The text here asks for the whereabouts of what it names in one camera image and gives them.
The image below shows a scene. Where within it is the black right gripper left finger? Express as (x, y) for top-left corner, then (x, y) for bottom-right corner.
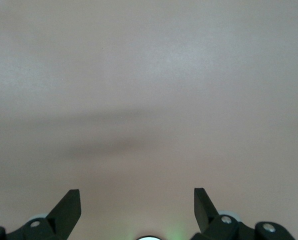
(0, 189), (82, 240)

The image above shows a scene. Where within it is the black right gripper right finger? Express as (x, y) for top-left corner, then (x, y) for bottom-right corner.
(193, 187), (296, 240)

